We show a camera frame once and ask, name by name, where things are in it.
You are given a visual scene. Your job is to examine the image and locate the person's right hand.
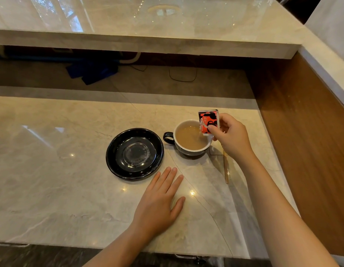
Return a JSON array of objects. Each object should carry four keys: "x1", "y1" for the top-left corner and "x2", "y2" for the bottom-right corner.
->
[{"x1": 207, "y1": 113, "x2": 255, "y2": 165}]

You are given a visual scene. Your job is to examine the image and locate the person's left hand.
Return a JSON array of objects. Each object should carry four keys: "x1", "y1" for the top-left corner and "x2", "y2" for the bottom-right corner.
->
[{"x1": 131, "y1": 167, "x2": 186, "y2": 237}]

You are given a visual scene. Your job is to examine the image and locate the black cup with white inside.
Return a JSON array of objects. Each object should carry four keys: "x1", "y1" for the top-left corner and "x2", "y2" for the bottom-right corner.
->
[{"x1": 163, "y1": 119, "x2": 214, "y2": 157}]

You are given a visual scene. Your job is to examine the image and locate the wooden stir stick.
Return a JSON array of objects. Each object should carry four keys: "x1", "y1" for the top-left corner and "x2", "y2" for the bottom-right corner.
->
[{"x1": 222, "y1": 147, "x2": 230, "y2": 184}]

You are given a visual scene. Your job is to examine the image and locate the blue cloth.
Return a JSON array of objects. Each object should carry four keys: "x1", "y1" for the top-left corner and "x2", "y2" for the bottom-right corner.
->
[{"x1": 65, "y1": 59, "x2": 119, "y2": 86}]

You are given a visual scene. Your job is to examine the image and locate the milky coffee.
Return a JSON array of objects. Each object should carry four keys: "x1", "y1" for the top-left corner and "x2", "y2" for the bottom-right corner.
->
[{"x1": 176, "y1": 126, "x2": 209, "y2": 151}]

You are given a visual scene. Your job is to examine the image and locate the person's left forearm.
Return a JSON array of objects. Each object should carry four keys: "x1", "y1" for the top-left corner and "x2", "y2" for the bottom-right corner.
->
[{"x1": 82, "y1": 226, "x2": 162, "y2": 267}]

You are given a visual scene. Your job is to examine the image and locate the person's right forearm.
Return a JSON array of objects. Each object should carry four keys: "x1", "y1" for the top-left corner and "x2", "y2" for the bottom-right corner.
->
[{"x1": 238, "y1": 152, "x2": 340, "y2": 267}]

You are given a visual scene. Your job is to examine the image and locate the brown wooden side panel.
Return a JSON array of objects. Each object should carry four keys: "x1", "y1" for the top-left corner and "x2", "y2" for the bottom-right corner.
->
[{"x1": 245, "y1": 51, "x2": 344, "y2": 258}]

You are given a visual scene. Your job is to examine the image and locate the black saucer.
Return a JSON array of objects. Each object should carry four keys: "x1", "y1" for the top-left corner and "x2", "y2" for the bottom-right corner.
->
[{"x1": 106, "y1": 128, "x2": 165, "y2": 181}]

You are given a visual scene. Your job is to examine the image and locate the red and black sachet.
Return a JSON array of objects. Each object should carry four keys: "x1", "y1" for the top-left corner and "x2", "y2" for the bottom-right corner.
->
[{"x1": 198, "y1": 109, "x2": 219, "y2": 136}]

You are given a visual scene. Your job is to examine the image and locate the black cable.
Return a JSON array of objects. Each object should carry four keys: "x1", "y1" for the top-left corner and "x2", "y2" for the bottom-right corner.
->
[{"x1": 168, "y1": 66, "x2": 198, "y2": 83}]

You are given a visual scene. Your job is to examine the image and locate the white pipe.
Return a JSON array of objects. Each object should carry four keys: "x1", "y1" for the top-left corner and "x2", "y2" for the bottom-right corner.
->
[{"x1": 119, "y1": 52, "x2": 141, "y2": 64}]

